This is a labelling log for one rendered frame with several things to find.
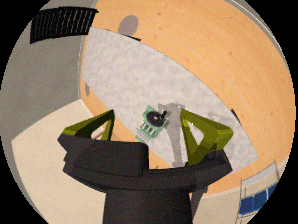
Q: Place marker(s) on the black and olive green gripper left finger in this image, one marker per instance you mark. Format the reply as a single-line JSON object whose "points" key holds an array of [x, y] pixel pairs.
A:
{"points": [[87, 127]]}

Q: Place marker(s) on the green bench vise with handwheel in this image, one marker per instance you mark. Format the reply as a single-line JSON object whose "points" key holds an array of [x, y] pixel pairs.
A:
{"points": [[145, 133]]}

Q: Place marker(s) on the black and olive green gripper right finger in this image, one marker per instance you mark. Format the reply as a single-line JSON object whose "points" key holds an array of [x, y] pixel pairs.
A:
{"points": [[216, 136]]}

